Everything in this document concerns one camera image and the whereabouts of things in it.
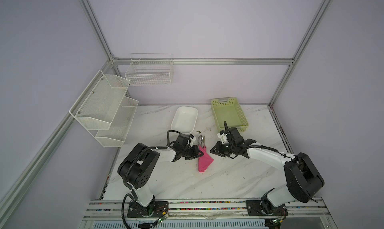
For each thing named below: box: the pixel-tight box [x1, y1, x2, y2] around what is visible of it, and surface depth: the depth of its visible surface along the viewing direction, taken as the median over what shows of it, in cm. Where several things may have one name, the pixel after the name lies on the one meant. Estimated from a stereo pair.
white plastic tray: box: [170, 106, 199, 134], surface depth 111 cm
